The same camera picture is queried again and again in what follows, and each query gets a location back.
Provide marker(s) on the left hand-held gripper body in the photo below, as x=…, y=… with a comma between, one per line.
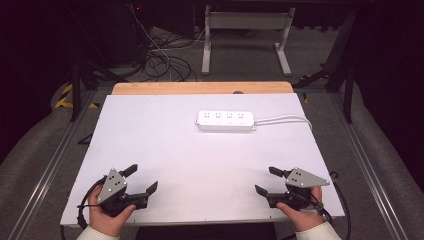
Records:
x=112, y=186

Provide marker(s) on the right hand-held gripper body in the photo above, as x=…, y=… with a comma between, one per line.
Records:
x=301, y=180

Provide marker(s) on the person's left hand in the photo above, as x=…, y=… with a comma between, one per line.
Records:
x=105, y=220

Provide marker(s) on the person's right hand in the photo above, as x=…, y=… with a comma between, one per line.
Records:
x=305, y=218

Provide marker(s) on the white board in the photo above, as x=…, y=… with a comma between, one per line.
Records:
x=200, y=166

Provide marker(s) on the person's dark clothing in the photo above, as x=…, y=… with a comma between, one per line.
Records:
x=206, y=232

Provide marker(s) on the white power strip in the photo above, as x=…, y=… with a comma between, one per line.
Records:
x=225, y=120

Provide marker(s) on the black metal stand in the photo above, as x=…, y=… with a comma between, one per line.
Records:
x=348, y=86
x=76, y=90

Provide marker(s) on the yellow black hazard tape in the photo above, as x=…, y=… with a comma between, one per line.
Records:
x=63, y=100

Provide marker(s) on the wooden table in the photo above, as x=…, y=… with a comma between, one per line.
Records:
x=200, y=88

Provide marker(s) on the black equipment cabinet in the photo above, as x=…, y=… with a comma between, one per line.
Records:
x=116, y=33

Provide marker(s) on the aluminium floor rail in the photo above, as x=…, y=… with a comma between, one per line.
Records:
x=366, y=166
x=50, y=173

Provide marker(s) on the white metal desk frame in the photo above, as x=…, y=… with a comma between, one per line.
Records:
x=248, y=20

